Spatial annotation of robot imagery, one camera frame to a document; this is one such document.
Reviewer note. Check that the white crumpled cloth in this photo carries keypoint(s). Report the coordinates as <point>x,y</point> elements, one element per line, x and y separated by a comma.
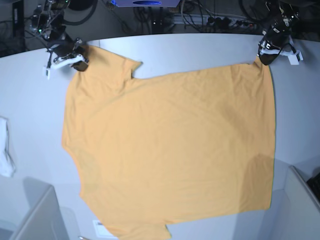
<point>7,165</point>

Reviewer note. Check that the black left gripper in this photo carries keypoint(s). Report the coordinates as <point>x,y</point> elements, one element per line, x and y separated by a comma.
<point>276,40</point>

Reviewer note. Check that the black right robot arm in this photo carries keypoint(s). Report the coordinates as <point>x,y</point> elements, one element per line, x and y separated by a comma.
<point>48,24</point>

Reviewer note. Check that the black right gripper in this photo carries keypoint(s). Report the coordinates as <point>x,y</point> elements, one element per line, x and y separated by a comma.
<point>64,46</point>

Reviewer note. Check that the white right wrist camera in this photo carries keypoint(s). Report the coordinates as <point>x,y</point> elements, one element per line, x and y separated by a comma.
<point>51,65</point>

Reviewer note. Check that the blue projector device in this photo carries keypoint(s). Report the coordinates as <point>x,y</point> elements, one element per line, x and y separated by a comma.
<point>145,3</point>

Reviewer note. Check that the grey box right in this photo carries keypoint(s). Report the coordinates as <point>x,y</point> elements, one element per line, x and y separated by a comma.
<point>297,216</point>

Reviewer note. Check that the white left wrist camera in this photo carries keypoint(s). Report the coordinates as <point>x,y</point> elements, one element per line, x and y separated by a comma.
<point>294,56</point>

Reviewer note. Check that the grey box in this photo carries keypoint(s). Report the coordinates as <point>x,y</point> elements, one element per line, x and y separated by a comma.
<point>297,216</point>
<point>43,221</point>

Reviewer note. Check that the grey box left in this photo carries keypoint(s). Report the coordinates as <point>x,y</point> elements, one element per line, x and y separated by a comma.
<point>43,221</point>

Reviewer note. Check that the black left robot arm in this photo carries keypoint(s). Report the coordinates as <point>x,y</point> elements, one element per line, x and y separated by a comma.
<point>282,13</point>

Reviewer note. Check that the orange T-shirt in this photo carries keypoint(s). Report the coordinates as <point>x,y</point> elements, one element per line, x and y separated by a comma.
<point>170,149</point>

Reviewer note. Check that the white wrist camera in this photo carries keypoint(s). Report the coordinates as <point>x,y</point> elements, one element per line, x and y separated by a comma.
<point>51,65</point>
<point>294,56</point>

